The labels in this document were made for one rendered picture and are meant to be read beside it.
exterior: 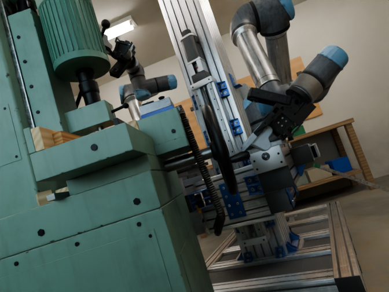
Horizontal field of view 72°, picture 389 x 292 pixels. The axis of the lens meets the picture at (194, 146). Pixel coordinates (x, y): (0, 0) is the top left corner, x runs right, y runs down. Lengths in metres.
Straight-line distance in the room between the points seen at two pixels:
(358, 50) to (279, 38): 3.46
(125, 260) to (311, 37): 4.17
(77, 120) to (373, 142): 3.96
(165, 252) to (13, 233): 0.36
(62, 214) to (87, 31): 0.56
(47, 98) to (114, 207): 0.43
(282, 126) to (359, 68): 3.81
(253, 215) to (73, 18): 1.07
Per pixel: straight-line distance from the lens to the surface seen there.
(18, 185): 0.90
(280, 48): 1.19
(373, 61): 4.59
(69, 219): 0.70
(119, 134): 0.56
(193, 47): 1.59
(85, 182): 0.70
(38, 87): 0.96
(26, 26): 1.06
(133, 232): 0.65
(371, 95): 4.46
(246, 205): 1.33
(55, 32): 0.99
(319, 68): 0.78
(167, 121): 0.77
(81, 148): 0.59
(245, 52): 0.99
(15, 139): 0.91
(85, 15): 1.01
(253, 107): 1.30
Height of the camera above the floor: 0.75
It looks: 7 degrees up
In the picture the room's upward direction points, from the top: 18 degrees counter-clockwise
